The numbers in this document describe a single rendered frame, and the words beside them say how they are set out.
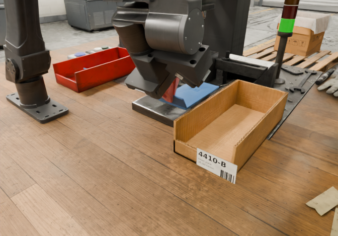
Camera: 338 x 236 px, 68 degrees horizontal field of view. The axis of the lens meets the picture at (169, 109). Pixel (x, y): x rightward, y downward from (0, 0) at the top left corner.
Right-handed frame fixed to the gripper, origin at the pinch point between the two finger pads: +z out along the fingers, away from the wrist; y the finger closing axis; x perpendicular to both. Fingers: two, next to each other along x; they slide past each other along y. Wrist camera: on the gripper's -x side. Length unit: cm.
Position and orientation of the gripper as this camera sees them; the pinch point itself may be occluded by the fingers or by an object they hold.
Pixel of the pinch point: (169, 97)
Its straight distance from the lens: 50.4
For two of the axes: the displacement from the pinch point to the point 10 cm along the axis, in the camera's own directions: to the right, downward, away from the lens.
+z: 2.8, 5.7, 7.7
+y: 5.3, -7.6, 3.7
